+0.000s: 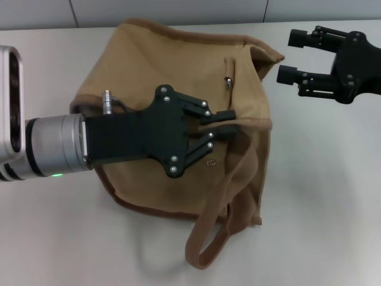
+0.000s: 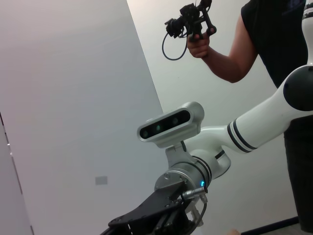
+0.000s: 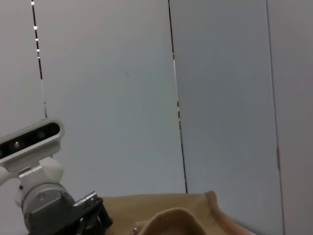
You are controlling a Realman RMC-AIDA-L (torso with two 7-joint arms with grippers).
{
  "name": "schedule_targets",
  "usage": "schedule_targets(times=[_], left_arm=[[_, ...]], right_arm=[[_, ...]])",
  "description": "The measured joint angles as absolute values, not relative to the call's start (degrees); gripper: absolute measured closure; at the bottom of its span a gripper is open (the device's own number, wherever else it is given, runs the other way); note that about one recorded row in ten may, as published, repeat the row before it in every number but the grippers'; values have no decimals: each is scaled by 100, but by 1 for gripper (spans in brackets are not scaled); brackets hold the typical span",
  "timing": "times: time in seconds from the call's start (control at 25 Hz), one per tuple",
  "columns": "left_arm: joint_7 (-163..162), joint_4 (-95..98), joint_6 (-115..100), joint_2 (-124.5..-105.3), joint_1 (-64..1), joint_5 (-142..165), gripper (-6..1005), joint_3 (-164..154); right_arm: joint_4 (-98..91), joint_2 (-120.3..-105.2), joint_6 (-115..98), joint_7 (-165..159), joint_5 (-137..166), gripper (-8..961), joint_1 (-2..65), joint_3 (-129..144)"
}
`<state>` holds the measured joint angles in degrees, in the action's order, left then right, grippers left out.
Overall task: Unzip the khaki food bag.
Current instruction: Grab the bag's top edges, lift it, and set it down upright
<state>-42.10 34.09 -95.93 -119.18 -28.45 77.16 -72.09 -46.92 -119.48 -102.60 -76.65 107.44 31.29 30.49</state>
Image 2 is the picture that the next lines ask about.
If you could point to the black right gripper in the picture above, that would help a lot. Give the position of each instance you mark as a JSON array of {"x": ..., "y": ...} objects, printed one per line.
[{"x": 151, "y": 215}]

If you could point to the person bare forearm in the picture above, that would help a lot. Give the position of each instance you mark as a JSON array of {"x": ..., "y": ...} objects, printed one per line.
[{"x": 227, "y": 66}]

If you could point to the grey wall outlet plate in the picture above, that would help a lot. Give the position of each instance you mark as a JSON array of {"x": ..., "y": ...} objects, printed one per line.
[{"x": 101, "y": 180}]

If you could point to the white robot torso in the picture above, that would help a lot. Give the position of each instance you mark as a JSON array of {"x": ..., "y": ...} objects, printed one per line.
[{"x": 308, "y": 36}]

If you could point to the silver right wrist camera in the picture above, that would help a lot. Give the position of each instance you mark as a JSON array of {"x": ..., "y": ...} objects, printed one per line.
[{"x": 171, "y": 122}]

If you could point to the person in black clothes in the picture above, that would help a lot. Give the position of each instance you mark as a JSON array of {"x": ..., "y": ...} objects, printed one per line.
[{"x": 274, "y": 36}]

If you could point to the person hand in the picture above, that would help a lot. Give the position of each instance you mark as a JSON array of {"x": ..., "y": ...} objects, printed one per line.
[{"x": 199, "y": 49}]

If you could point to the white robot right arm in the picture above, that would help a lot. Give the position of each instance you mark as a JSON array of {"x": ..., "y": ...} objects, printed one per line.
[{"x": 256, "y": 127}]

